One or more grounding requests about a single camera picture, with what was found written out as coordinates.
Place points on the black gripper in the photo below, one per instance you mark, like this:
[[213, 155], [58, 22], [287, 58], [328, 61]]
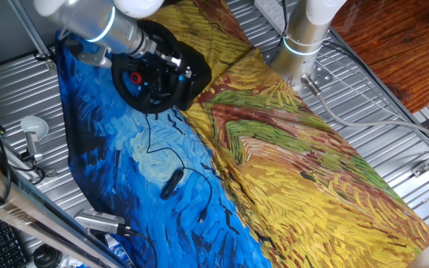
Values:
[[164, 69]]

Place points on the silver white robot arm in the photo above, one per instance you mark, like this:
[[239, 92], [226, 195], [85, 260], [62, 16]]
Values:
[[99, 22]]

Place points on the black steering wheel base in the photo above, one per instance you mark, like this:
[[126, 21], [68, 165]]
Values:
[[199, 74]]

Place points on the white power strip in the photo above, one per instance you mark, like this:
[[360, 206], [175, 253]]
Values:
[[270, 13]]

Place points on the blue yellow painting print cloth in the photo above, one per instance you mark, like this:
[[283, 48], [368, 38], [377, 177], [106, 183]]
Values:
[[292, 167]]

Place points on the white dome stand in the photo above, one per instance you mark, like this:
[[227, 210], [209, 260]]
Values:
[[34, 126]]

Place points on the aluminium profile mast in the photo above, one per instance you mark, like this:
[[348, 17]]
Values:
[[28, 26]]

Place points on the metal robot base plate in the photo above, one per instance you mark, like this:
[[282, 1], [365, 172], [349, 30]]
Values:
[[322, 76]]

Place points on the silver clamp bracket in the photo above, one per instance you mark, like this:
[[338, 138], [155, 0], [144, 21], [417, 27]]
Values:
[[35, 157]]

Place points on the silver ribbed camera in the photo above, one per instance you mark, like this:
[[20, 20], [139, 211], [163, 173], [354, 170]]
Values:
[[99, 221]]

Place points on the metal frame beam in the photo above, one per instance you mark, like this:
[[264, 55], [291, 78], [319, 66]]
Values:
[[32, 216]]

